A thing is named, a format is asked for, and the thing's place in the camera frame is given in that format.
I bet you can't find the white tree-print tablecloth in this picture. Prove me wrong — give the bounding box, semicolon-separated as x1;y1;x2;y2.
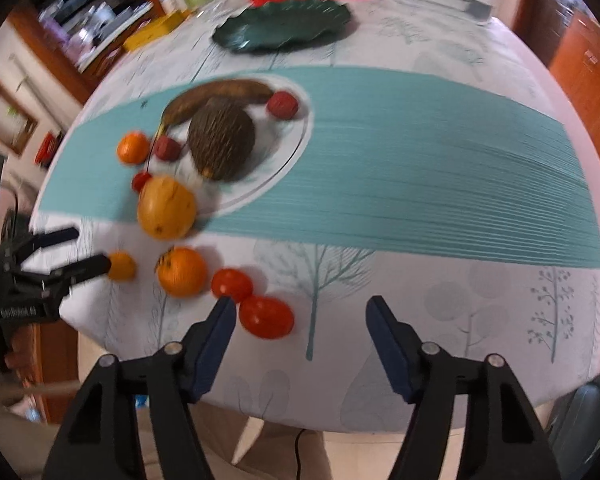
34;0;600;432

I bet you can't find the red strawberry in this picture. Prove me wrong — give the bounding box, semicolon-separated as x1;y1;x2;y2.
152;136;183;162

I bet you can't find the overripe brown banana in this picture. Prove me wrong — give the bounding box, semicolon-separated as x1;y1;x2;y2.
156;78;274;136

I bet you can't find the large yellow orange with sticker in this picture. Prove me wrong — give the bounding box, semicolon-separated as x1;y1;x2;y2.
136;176;197;240

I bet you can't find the wooden cabinet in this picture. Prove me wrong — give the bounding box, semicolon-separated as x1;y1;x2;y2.
513;0;600;156

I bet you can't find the white printed plate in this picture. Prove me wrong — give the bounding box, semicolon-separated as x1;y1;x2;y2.
148;73;315;219

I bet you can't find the red strawberry plate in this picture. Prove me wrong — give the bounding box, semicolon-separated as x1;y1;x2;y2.
266;90;300;120

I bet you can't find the brown scaly fruit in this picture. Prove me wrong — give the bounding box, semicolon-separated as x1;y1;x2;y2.
187;100;256;181

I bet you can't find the teal table runner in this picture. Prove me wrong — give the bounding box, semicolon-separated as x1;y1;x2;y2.
200;66;600;269

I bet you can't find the dark green leaf plate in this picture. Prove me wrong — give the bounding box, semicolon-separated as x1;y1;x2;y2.
211;0;352;53

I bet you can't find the yellow flat box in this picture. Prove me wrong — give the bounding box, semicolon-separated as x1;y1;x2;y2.
123;11;188;52

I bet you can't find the small orange mandarin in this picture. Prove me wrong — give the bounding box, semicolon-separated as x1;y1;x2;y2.
107;252;137;282

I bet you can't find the orange with stem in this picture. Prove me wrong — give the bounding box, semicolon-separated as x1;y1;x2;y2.
155;246;208;298

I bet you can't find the small red tomato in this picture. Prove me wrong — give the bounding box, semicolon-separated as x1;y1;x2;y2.
131;170;152;194

